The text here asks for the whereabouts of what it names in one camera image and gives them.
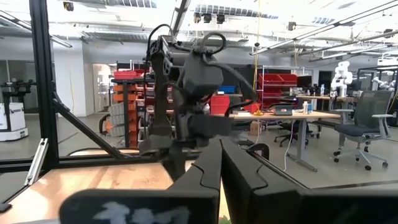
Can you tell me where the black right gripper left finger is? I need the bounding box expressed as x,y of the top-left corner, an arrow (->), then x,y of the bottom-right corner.
58,138 -> 223,224

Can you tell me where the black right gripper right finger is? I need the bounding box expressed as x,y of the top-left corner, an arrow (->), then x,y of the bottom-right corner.
220,138 -> 398,224

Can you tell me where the red plastic box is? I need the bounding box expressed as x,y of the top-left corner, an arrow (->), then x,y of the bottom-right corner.
210,95 -> 231,116

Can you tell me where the blue bin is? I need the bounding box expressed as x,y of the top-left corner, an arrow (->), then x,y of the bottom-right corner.
217,85 -> 237,95

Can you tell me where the cardboard box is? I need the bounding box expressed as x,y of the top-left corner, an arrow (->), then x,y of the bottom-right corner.
248,121 -> 263,136

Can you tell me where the shelf with orange bins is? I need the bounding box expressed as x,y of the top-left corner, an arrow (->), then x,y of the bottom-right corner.
111,60 -> 175,149

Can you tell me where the black office chair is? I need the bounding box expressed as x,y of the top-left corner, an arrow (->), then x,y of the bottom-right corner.
273,119 -> 315,147

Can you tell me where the wooden top desk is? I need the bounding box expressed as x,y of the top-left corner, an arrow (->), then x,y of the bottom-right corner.
229,110 -> 342,173

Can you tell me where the dark laptop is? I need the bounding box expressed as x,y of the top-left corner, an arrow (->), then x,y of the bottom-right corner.
273,105 -> 294,116

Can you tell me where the small black monitor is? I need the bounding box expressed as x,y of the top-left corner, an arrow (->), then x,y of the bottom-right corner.
297,75 -> 313,90

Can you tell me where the grey office chair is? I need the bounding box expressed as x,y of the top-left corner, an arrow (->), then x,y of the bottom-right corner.
331,90 -> 395,171

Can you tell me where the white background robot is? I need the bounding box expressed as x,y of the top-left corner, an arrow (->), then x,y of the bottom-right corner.
329,60 -> 354,98

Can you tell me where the white mobile cart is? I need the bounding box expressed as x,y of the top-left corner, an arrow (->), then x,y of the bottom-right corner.
0,101 -> 29,142

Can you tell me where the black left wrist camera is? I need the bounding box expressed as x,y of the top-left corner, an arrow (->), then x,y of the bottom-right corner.
182,49 -> 224,98

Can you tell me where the black curved handle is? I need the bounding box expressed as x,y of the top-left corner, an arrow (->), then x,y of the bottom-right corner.
246,142 -> 271,161

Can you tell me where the black camera cable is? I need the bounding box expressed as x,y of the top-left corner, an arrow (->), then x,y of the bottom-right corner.
198,30 -> 259,118

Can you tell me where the wire rack with red bins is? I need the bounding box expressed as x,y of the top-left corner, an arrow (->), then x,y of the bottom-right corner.
254,64 -> 299,110

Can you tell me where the yellow hanging cord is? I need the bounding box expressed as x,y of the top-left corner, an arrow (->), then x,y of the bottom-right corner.
253,0 -> 262,116

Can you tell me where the black aluminium table frame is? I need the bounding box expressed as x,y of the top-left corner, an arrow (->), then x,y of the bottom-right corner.
0,0 -> 398,206

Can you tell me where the silver aluminium bracket strip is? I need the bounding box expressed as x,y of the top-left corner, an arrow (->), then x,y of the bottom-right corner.
24,138 -> 50,187

